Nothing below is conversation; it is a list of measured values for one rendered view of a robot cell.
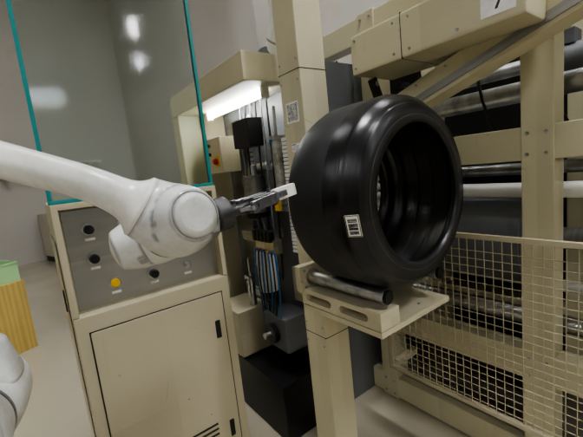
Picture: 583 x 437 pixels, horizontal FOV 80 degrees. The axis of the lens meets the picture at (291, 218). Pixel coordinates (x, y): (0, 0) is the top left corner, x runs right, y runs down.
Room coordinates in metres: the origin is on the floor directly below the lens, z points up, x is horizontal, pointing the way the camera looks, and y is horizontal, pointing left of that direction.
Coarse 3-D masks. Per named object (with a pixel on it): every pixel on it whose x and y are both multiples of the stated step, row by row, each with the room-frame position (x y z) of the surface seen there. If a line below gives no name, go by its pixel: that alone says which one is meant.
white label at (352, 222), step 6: (348, 216) 0.88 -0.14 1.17; (354, 216) 0.87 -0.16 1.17; (348, 222) 0.88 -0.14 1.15; (354, 222) 0.87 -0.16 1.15; (348, 228) 0.88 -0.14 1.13; (354, 228) 0.87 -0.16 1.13; (360, 228) 0.87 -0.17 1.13; (348, 234) 0.89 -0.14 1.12; (354, 234) 0.88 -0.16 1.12; (360, 234) 0.87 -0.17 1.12
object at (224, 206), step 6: (222, 198) 0.77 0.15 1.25; (216, 204) 0.75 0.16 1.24; (222, 204) 0.75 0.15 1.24; (228, 204) 0.76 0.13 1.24; (234, 204) 0.81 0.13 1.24; (240, 204) 0.79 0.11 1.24; (246, 204) 0.78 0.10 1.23; (222, 210) 0.75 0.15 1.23; (228, 210) 0.75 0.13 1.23; (234, 210) 0.76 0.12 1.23; (222, 216) 0.74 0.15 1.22; (228, 216) 0.75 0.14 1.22; (234, 216) 0.76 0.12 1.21; (222, 222) 0.74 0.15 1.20; (228, 222) 0.75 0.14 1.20; (234, 222) 0.77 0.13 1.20; (222, 228) 0.75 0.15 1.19; (228, 228) 0.77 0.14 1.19
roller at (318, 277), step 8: (312, 272) 1.23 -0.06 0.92; (320, 272) 1.21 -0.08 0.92; (312, 280) 1.21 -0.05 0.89; (320, 280) 1.18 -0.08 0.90; (328, 280) 1.15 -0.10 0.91; (336, 280) 1.12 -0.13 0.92; (344, 280) 1.10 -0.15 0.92; (352, 280) 1.09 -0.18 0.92; (336, 288) 1.12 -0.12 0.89; (344, 288) 1.08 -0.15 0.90; (352, 288) 1.06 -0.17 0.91; (360, 288) 1.03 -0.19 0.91; (368, 288) 1.01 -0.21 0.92; (376, 288) 1.00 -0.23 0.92; (360, 296) 1.03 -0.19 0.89; (368, 296) 1.00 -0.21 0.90; (376, 296) 0.98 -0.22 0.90; (384, 296) 0.96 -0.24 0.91; (392, 296) 0.98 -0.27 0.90
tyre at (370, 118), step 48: (384, 96) 1.03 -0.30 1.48; (336, 144) 0.94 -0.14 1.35; (384, 144) 0.93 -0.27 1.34; (432, 144) 1.25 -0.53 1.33; (336, 192) 0.90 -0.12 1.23; (384, 192) 1.38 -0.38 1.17; (432, 192) 1.30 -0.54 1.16; (336, 240) 0.92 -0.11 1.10; (384, 240) 0.91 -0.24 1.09; (432, 240) 1.22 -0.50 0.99
